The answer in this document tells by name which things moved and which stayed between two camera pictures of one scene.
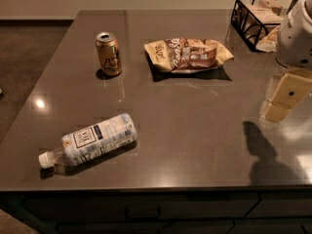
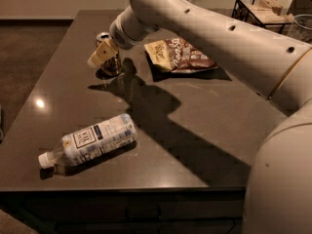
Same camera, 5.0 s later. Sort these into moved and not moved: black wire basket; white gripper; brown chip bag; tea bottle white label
Moved: white gripper
Not moved: brown chip bag; tea bottle white label; black wire basket
